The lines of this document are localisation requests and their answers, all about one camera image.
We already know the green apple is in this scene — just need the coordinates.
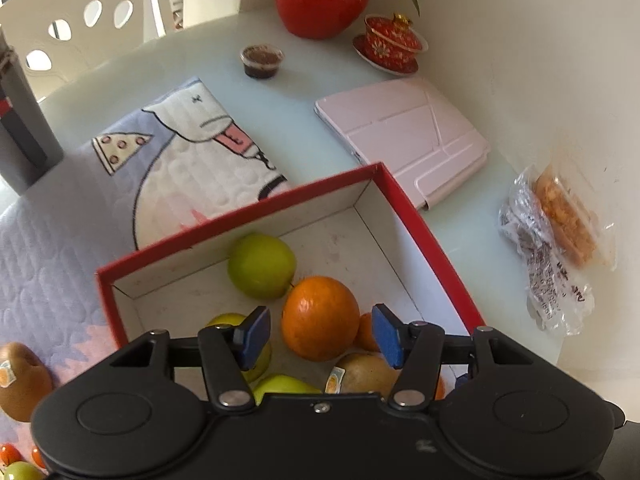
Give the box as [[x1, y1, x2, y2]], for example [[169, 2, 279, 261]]
[[0, 461, 47, 480], [250, 374, 323, 406], [227, 232, 297, 300], [205, 312, 273, 384]]

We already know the orange snack packet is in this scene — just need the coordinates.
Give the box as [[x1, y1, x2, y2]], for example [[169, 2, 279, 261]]
[[530, 165, 619, 272]]

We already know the red cardboard box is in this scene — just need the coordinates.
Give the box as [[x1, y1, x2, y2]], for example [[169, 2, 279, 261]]
[[95, 161, 488, 411]]

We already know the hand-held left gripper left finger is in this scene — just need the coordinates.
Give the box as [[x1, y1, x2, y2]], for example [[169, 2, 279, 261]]
[[107, 305, 273, 411]]

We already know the clear printed plastic bag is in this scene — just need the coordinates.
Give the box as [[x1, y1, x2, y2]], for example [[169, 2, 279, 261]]
[[497, 170, 597, 336]]

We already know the pink tablet case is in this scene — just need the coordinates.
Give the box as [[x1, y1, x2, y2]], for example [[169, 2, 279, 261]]
[[314, 77, 492, 211]]

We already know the red lidded teacup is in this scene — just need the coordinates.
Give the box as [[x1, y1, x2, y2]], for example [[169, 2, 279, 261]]
[[363, 12, 419, 62]]

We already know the red saucer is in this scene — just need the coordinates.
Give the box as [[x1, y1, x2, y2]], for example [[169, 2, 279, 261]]
[[352, 34, 430, 75]]

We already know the brown kiwi with round sticker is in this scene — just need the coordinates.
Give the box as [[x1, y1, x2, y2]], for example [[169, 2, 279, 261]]
[[322, 352, 404, 395]]

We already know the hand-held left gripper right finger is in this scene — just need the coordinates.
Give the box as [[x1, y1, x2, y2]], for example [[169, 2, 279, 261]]
[[371, 303, 536, 411]]

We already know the small plastic sauce cup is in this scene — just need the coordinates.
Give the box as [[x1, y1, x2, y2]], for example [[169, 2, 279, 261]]
[[240, 45, 286, 80]]

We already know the large orange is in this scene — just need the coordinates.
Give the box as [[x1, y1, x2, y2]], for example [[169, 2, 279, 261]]
[[281, 276, 361, 362]]

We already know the white plastic chair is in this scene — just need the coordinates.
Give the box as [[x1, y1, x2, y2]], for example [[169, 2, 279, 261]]
[[0, 0, 173, 102]]

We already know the brown kiwi with oval sticker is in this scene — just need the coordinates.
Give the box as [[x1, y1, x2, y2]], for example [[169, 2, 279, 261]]
[[0, 342, 54, 423]]

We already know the cartoon printed blanket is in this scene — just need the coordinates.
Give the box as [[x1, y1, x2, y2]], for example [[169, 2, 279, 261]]
[[0, 77, 292, 466]]

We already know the grey thermos bottle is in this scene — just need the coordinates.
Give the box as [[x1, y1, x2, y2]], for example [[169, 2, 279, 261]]
[[0, 25, 65, 195]]

